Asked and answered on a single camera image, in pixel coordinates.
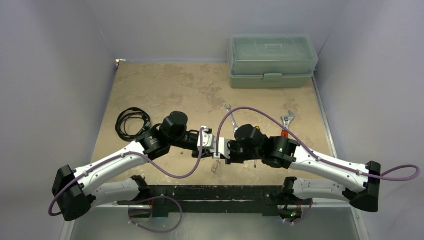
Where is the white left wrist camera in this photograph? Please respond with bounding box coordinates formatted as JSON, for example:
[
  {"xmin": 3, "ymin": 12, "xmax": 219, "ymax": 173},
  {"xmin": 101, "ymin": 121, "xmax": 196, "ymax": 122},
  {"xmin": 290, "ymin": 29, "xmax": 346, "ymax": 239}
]
[{"xmin": 197, "ymin": 126, "xmax": 217, "ymax": 151}]

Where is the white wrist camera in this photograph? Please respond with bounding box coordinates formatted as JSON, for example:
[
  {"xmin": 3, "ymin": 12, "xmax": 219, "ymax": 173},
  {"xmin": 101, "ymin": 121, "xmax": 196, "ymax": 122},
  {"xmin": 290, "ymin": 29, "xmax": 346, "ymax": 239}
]
[
  {"xmin": 214, "ymin": 137, "xmax": 230, "ymax": 159},
  {"xmin": 197, "ymin": 126, "xmax": 217, "ymax": 151}
]

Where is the green translucent plastic toolbox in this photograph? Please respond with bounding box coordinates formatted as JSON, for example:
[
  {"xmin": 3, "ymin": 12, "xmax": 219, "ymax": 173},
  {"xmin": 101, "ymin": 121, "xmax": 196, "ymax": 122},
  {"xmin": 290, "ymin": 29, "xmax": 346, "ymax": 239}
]
[{"xmin": 227, "ymin": 34, "xmax": 319, "ymax": 89}]

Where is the small silver open-end wrench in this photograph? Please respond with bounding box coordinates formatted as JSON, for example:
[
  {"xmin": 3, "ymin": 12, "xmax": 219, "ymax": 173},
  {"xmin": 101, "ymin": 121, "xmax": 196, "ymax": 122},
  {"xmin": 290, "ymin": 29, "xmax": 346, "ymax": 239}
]
[{"xmin": 224, "ymin": 104, "xmax": 239, "ymax": 133}]

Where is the coiled black cable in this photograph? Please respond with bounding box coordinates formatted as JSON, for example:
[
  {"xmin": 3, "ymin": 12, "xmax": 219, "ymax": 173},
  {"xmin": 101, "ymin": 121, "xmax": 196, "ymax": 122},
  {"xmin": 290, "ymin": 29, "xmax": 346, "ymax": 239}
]
[{"xmin": 115, "ymin": 107, "xmax": 152, "ymax": 142}]

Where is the adjustable wrench red handle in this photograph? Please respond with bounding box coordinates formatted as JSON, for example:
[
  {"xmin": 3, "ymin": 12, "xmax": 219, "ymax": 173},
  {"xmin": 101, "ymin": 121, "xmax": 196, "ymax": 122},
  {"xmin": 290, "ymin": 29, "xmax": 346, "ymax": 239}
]
[{"xmin": 281, "ymin": 110, "xmax": 295, "ymax": 138}]

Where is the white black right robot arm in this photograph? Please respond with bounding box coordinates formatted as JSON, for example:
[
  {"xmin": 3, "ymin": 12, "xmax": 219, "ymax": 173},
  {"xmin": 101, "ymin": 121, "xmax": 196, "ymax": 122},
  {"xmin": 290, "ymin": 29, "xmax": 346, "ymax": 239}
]
[{"xmin": 218, "ymin": 124, "xmax": 381, "ymax": 213}]

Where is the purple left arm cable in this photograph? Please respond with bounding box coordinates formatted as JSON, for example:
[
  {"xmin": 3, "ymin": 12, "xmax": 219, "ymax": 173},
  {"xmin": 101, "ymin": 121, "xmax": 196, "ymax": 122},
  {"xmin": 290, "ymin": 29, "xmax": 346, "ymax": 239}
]
[{"xmin": 48, "ymin": 128, "xmax": 205, "ymax": 218}]

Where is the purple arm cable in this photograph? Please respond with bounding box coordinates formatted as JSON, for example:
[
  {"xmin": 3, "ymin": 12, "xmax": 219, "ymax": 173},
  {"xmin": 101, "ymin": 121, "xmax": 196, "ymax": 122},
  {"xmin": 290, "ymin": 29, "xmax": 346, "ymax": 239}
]
[
  {"xmin": 215, "ymin": 106, "xmax": 421, "ymax": 182},
  {"xmin": 48, "ymin": 128, "xmax": 205, "ymax": 218}
]

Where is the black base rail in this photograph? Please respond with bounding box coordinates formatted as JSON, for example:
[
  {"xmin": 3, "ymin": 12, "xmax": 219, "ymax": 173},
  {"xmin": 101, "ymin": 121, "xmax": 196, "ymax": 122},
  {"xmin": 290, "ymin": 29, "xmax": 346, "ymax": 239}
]
[{"xmin": 117, "ymin": 184, "xmax": 289, "ymax": 218}]

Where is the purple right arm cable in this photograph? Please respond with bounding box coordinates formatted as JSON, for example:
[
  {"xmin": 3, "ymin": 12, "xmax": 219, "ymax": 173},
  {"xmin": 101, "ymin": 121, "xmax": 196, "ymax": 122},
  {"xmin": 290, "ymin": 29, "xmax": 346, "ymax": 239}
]
[{"xmin": 215, "ymin": 106, "xmax": 421, "ymax": 182}]

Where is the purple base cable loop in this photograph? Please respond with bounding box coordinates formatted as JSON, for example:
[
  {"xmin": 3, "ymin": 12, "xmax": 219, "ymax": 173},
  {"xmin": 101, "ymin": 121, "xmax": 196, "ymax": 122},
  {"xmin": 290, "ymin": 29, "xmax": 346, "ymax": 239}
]
[{"xmin": 127, "ymin": 195, "xmax": 184, "ymax": 234}]

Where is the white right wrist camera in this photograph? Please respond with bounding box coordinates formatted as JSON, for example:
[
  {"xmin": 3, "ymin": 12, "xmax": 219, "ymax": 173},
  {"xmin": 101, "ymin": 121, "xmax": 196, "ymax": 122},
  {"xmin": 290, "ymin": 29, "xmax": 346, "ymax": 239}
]
[{"xmin": 214, "ymin": 137, "xmax": 230, "ymax": 159}]

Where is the screwdriver black yellow handle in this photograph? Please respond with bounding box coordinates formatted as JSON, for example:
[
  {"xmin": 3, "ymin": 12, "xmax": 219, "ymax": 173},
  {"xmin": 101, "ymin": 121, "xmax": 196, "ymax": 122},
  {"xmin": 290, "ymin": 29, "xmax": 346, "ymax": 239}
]
[{"xmin": 254, "ymin": 126, "xmax": 260, "ymax": 169}]

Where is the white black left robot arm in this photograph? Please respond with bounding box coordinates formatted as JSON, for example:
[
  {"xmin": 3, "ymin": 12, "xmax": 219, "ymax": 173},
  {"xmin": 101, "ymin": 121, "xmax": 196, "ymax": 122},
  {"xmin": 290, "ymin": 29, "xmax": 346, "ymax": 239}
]
[{"xmin": 48, "ymin": 111, "xmax": 219, "ymax": 222}]

